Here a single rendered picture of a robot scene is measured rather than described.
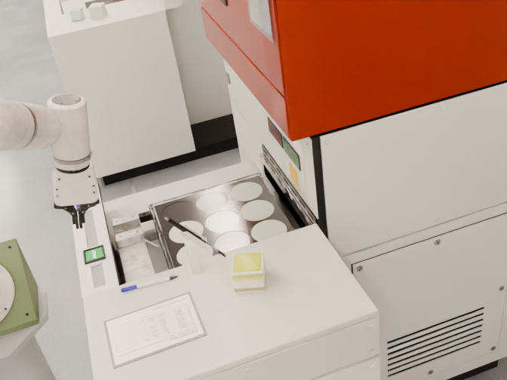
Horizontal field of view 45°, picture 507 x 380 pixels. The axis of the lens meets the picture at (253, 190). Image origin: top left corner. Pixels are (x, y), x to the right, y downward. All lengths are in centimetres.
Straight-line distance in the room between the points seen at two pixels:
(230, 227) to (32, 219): 215
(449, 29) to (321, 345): 78
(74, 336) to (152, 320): 149
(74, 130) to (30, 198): 257
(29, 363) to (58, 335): 105
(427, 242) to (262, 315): 65
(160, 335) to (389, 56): 82
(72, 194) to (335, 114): 65
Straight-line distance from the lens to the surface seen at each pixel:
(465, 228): 190
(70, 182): 147
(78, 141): 140
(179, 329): 140
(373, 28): 143
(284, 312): 138
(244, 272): 139
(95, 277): 162
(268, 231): 170
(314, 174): 152
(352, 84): 145
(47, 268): 333
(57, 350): 288
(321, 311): 138
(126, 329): 144
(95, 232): 177
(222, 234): 173
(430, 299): 202
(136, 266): 173
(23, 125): 113
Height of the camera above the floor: 196
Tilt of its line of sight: 35 degrees down
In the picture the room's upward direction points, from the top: 9 degrees counter-clockwise
